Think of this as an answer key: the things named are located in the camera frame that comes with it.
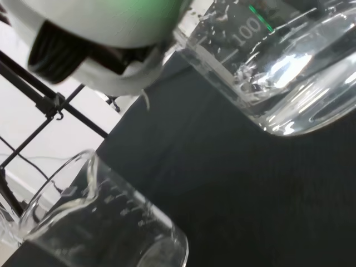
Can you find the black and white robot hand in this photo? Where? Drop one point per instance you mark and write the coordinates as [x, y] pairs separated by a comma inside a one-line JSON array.
[[111, 25]]

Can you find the clear empty glass beaker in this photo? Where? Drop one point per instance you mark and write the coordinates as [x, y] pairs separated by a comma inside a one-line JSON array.
[[105, 217]]

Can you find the black tripod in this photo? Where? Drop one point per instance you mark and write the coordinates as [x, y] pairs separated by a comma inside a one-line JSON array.
[[48, 101]]

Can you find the black bench cloth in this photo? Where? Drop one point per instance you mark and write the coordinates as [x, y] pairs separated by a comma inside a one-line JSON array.
[[236, 180]]

